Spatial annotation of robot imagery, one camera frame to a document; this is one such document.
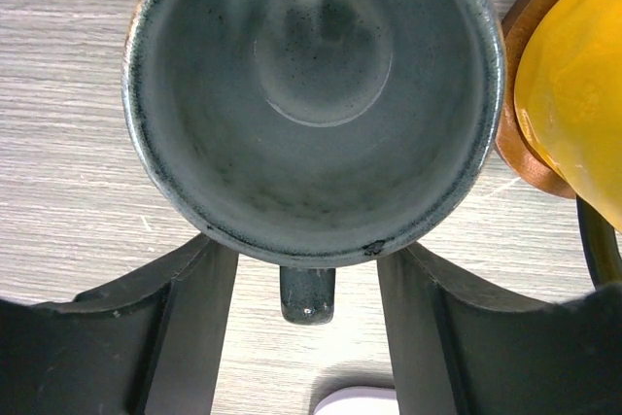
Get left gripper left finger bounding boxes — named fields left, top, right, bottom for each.
left=1, top=235, right=238, bottom=414

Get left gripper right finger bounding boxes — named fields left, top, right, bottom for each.
left=378, top=245, right=621, bottom=414

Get lilac plastic tray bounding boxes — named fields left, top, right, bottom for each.
left=313, top=386, right=399, bottom=415

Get grey ceramic mug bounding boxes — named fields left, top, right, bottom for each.
left=121, top=0, right=505, bottom=325

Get yellow translucent cup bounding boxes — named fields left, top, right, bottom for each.
left=513, top=0, right=622, bottom=290

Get woven rattan coaster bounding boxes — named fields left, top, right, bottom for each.
left=123, top=0, right=146, bottom=59

